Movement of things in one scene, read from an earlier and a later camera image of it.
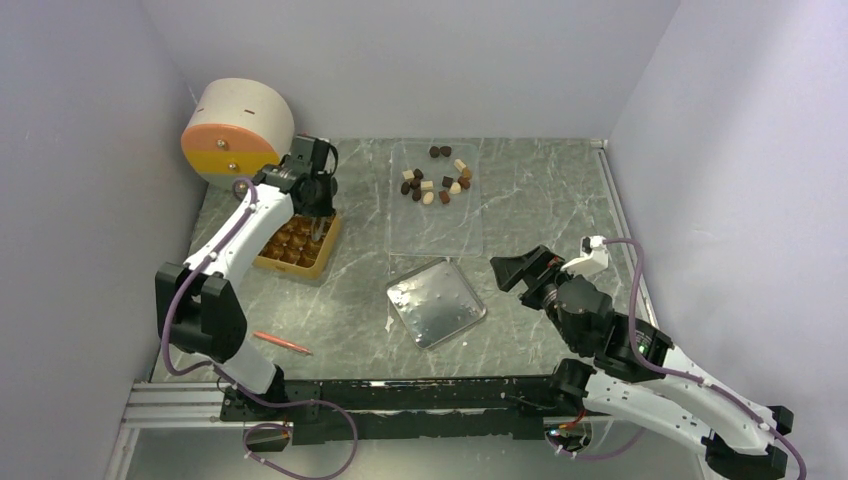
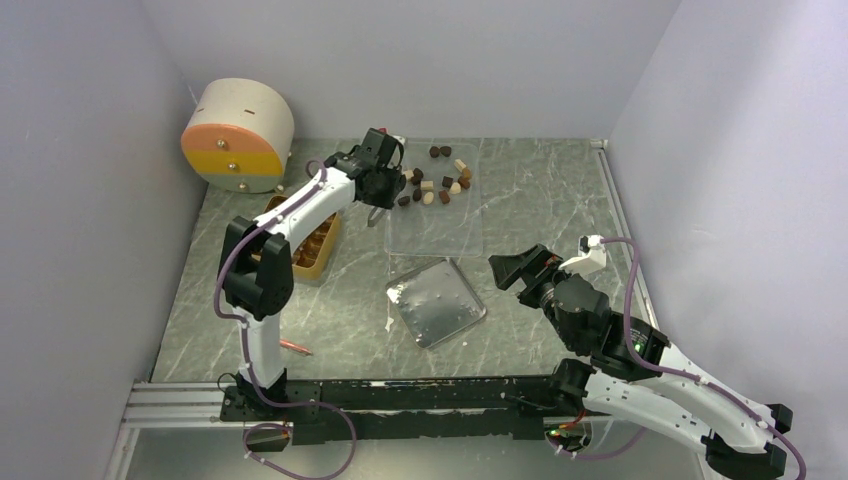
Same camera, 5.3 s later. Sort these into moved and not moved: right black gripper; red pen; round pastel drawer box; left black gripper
Moved: left black gripper
Not moved: round pastel drawer box; red pen; right black gripper
